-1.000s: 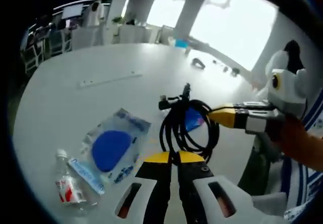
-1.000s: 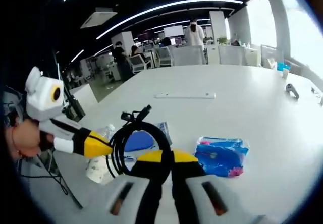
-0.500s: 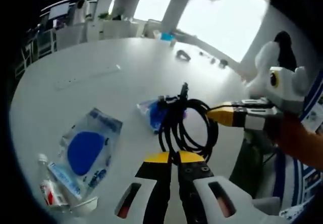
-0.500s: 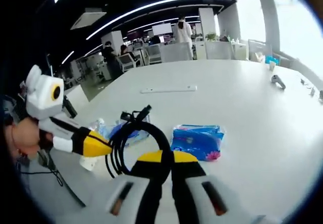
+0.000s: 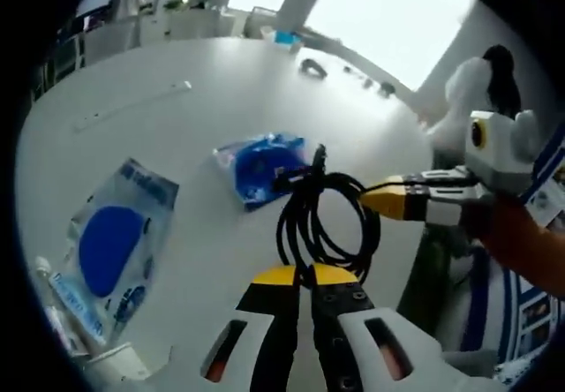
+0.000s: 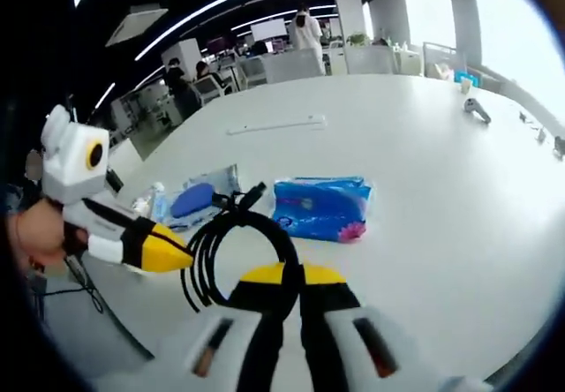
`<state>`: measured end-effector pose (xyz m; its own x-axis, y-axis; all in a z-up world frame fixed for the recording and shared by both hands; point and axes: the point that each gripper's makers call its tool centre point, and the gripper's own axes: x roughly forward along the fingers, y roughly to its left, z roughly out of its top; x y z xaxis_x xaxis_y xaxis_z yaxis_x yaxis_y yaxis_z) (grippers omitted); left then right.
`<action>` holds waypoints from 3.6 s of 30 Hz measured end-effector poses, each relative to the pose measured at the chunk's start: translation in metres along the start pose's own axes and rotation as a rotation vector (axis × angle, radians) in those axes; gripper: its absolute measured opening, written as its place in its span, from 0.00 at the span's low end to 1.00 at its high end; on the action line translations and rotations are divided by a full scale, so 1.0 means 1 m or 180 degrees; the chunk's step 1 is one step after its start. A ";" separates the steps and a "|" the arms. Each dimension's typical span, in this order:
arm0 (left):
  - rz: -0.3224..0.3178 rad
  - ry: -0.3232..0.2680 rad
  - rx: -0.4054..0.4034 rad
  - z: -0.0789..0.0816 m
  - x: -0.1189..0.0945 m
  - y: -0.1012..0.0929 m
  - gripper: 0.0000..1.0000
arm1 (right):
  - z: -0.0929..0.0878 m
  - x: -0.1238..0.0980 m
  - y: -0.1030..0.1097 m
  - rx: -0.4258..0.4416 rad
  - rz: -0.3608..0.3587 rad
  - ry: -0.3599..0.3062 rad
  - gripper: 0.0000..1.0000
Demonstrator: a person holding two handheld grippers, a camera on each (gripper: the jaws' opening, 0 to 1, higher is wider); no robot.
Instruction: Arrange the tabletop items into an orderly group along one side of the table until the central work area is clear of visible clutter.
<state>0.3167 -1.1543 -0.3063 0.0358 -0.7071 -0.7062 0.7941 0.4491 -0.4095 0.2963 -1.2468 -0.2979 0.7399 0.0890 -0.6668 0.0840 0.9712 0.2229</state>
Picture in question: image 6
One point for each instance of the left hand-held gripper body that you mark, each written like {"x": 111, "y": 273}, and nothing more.
{"x": 73, "y": 162}

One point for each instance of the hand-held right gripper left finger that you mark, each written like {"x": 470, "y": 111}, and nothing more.
{"x": 265, "y": 321}

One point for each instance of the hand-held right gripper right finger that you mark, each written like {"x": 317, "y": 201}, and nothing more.
{"x": 326, "y": 321}

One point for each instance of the clear plastic bottle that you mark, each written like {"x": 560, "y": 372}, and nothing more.
{"x": 148, "y": 200}

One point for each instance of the blue oval case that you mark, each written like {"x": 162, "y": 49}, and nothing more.
{"x": 190, "y": 201}

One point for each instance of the clear plastic bag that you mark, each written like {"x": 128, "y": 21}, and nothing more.
{"x": 220, "y": 180}

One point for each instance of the blue tissue packet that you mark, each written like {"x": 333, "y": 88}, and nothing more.
{"x": 322, "y": 206}

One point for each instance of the person's left hand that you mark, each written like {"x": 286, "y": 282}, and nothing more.
{"x": 37, "y": 233}

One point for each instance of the ceiling air conditioner unit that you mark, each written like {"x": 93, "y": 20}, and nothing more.
{"x": 134, "y": 23}

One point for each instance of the white pillar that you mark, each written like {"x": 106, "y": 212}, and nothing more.
{"x": 181, "y": 54}
{"x": 348, "y": 21}

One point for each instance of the white projection screen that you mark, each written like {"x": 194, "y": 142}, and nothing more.
{"x": 268, "y": 30}

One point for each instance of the grey handheld controller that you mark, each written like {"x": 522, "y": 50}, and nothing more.
{"x": 476, "y": 111}

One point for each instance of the small beige cup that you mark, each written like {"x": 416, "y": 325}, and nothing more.
{"x": 465, "y": 87}

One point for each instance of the small dark clip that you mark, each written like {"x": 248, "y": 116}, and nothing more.
{"x": 559, "y": 147}

